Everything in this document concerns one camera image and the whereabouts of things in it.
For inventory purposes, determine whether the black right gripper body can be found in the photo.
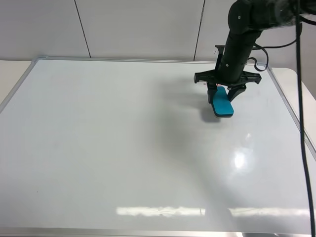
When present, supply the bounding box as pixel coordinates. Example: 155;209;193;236
194;45;261;86

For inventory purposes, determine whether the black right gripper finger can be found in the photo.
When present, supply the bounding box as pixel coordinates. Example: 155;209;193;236
227;84;246;102
207;82;217;105

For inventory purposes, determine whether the teal whiteboard eraser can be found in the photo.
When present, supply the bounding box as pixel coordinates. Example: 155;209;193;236
212;86;234;118

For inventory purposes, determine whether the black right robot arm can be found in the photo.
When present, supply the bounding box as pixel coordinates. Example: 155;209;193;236
194;0;316;104

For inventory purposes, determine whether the black cable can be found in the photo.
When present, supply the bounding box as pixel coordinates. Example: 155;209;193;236
248;13;316;237

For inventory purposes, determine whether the white whiteboard with aluminium frame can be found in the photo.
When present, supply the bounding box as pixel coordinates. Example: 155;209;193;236
0;58;311;237

